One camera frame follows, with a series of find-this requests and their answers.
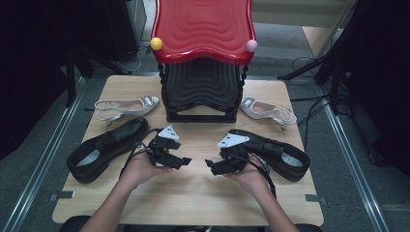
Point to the dark curtain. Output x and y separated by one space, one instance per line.
380 64
32 64

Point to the pink ball knob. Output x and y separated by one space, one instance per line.
251 45

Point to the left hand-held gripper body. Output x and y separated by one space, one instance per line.
159 151

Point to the person's right hand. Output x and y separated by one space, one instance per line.
253 180

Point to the yellow ball knob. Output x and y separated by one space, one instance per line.
156 43

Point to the metal floor rail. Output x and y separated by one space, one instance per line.
42 161
354 167

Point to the red and black shoe rack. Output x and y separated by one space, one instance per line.
203 29

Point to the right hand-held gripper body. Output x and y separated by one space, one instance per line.
238 158

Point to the white slingback heeled shoe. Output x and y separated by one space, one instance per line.
257 111
138 109

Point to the person's left hand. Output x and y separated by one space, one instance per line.
138 170

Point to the black metal stand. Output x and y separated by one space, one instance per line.
71 80

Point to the black leather shoe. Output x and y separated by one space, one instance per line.
119 137
274 148

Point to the dark cabinet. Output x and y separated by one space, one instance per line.
119 25

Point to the grey table bracket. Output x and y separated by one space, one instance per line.
63 195
316 199

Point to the black tripod stand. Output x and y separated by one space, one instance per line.
309 67

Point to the tan wooden board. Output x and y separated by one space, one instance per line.
319 40

